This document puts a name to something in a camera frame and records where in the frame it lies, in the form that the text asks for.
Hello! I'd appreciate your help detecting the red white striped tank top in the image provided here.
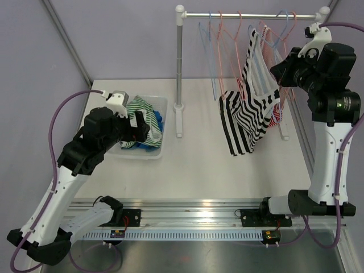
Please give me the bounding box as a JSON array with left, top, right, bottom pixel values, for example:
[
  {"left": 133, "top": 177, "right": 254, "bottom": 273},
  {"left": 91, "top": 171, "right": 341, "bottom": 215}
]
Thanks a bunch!
[{"left": 259, "top": 22, "right": 284, "bottom": 127}]

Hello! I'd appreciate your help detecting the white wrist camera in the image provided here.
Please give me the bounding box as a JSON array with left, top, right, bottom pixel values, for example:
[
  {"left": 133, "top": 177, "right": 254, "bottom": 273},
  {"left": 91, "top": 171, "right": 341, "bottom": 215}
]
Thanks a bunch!
[
  {"left": 298, "top": 22, "right": 332, "bottom": 59},
  {"left": 101, "top": 90, "right": 129, "bottom": 118}
]

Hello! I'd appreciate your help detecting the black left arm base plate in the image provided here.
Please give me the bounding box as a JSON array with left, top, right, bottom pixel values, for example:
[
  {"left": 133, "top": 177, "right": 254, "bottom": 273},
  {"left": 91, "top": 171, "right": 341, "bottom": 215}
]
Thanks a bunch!
[{"left": 109, "top": 209, "right": 142, "bottom": 227}]

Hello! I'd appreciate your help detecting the pink hanger far right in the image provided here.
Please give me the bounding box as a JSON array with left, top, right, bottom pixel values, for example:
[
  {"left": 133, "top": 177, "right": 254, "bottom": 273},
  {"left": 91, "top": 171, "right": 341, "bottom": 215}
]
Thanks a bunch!
[{"left": 258, "top": 10, "right": 297, "bottom": 56}]

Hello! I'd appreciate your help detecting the white slotted cable duct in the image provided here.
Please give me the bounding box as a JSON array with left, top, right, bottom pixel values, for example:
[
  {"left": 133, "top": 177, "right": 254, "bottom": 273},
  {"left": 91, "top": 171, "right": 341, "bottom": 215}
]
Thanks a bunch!
[{"left": 82, "top": 229, "right": 263, "bottom": 241}]

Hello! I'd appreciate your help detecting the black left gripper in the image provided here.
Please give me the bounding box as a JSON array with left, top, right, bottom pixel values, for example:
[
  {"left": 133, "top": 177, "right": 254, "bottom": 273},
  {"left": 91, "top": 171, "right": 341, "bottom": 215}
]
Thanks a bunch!
[{"left": 100, "top": 109, "right": 150, "bottom": 152}]

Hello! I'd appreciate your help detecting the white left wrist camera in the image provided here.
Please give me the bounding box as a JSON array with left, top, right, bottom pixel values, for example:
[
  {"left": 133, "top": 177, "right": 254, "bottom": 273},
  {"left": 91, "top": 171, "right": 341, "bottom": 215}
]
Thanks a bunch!
[{"left": 101, "top": 90, "right": 129, "bottom": 118}]

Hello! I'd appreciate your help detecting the green white striped tank top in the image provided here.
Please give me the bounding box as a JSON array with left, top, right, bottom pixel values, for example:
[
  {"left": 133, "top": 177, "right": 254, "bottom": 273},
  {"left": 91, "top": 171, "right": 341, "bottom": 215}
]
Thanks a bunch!
[{"left": 118, "top": 96, "right": 162, "bottom": 149}]

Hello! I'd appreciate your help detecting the white metal clothes rack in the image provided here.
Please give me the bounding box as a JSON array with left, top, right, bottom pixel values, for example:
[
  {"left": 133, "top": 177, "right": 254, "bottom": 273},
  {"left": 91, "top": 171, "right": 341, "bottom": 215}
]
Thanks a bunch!
[{"left": 173, "top": 5, "right": 331, "bottom": 138}]

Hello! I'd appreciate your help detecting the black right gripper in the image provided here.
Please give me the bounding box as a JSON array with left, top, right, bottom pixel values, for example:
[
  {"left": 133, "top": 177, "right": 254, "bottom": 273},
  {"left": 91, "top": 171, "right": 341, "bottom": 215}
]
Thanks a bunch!
[{"left": 271, "top": 47, "right": 325, "bottom": 94}]

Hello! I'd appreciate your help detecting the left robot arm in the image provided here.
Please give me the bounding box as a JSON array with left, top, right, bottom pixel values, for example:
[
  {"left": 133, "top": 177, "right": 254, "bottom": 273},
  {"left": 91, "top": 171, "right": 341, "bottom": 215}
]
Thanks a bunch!
[{"left": 7, "top": 107, "right": 150, "bottom": 266}]

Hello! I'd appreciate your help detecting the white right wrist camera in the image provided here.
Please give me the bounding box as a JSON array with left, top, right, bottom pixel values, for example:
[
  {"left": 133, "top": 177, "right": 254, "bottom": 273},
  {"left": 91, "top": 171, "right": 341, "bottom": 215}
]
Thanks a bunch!
[{"left": 298, "top": 22, "right": 332, "bottom": 59}]

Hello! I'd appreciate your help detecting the light blue hanger right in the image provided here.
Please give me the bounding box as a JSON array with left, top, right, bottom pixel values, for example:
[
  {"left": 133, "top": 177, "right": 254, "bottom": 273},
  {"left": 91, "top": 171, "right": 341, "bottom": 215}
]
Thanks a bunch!
[{"left": 247, "top": 10, "right": 291, "bottom": 100}]

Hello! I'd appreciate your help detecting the aluminium corner frame post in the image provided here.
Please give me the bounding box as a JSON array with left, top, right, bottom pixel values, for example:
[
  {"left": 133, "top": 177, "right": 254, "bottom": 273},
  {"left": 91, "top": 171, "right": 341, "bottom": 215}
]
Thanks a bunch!
[{"left": 40, "top": 0, "right": 93, "bottom": 88}]

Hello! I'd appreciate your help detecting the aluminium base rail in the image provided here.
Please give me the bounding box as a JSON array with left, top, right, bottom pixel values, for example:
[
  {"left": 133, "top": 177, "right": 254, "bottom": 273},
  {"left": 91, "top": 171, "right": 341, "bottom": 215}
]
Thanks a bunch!
[{"left": 61, "top": 198, "right": 336, "bottom": 230}]

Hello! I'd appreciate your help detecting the light blue wire hanger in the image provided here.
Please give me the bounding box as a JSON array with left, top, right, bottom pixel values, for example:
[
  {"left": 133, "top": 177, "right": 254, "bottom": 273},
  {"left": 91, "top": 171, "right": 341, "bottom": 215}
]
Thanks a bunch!
[{"left": 198, "top": 12, "right": 217, "bottom": 101}]

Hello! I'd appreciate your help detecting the royal blue tank top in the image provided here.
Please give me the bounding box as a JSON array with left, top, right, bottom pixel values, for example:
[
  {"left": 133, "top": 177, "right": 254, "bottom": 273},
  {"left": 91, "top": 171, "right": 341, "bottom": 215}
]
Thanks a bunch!
[{"left": 134, "top": 110, "right": 164, "bottom": 152}]

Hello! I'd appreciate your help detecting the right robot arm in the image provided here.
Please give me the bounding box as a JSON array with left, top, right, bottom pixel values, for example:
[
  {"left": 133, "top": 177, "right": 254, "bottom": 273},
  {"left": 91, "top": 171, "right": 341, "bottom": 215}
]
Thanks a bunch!
[{"left": 258, "top": 43, "right": 361, "bottom": 225}]

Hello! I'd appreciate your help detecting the black white striped tank top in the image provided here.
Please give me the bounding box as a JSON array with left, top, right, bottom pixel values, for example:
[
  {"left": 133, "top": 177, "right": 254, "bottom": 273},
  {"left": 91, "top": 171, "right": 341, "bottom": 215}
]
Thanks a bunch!
[{"left": 218, "top": 35, "right": 280, "bottom": 156}]

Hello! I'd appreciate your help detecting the white plastic perforated basket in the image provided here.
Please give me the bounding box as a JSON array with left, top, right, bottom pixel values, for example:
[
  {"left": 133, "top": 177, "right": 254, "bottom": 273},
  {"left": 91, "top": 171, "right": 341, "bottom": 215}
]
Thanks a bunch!
[{"left": 107, "top": 95, "right": 168, "bottom": 160}]

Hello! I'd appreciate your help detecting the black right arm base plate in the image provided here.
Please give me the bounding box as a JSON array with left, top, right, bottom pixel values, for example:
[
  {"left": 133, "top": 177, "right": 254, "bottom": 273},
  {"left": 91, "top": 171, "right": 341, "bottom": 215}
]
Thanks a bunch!
[{"left": 239, "top": 209, "right": 292, "bottom": 228}]

